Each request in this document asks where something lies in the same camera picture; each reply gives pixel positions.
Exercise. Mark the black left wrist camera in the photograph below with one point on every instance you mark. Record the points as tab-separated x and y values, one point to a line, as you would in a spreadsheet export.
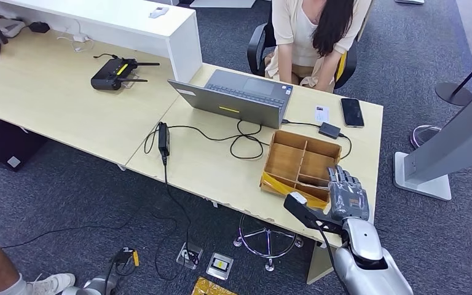
122	258

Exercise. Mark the black smartphone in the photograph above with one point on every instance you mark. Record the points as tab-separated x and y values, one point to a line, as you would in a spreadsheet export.
352	112

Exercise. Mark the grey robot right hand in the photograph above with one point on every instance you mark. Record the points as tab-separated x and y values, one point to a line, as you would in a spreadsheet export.
350	199

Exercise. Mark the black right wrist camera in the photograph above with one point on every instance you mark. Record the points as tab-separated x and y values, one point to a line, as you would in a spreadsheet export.
301	209

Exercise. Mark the clear lid floor socket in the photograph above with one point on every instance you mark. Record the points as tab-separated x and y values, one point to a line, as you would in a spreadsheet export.
187	256

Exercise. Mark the white ID card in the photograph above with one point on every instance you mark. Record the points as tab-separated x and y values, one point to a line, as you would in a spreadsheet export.
322	115

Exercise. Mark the small black adapter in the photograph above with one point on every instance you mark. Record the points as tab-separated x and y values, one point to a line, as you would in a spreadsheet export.
39	27

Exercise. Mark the white furniture panel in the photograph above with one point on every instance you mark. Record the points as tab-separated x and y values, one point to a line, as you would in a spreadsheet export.
224	3

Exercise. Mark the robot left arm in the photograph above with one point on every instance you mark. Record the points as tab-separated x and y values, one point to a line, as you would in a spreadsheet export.
93	288

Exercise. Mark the black power brick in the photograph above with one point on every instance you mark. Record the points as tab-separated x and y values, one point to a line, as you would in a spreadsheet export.
164	142

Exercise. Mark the black office chair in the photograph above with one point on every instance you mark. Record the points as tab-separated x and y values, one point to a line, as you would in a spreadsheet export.
256	49

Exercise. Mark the black USB hub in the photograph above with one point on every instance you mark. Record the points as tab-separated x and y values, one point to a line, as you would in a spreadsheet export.
329	131

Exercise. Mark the wooden divided box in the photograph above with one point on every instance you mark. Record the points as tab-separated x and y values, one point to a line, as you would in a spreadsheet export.
283	158

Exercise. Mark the white reception counter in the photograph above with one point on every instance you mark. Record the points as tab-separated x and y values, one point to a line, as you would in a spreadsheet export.
138	28

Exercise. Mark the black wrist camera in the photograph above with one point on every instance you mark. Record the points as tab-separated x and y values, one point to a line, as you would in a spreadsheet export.
301	209
122	258

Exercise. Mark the white floor plate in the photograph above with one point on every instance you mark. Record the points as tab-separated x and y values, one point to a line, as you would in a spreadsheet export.
410	1

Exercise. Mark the grey kiosk white base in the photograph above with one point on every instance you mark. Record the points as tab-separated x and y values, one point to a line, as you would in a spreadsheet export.
464	134

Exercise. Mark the black stanchion post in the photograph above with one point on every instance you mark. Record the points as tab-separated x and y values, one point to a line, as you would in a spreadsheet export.
452	94

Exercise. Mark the white plastic device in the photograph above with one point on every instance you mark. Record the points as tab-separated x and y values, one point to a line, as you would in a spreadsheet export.
11	27

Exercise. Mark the black computer case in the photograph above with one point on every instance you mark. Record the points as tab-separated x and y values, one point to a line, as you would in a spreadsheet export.
8	146

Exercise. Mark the person's left forearm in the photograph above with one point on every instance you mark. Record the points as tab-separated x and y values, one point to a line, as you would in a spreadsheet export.
329	69

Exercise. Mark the grey laptop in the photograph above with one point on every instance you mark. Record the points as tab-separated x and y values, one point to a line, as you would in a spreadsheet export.
236	108

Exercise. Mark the white sneaker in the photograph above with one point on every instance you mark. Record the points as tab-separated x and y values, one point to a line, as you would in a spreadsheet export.
53	283

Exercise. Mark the person's right forearm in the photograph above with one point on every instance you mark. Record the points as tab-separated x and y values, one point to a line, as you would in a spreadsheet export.
285	65

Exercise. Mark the small white remote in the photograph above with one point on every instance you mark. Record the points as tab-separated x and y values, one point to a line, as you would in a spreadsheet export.
159	12

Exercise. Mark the chrome stool base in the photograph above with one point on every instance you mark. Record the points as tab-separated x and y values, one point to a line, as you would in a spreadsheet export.
417	145
268	266

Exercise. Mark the metal floor socket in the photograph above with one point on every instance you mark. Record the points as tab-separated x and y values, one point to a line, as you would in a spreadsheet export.
219	265

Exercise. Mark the yellow floor tape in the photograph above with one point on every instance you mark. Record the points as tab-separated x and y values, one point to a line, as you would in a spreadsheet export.
211	288

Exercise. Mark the wooden desk leg panel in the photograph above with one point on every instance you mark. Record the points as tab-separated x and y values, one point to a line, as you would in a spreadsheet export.
319	266

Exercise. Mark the pale key card stack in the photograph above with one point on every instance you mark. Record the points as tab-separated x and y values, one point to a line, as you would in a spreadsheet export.
311	186

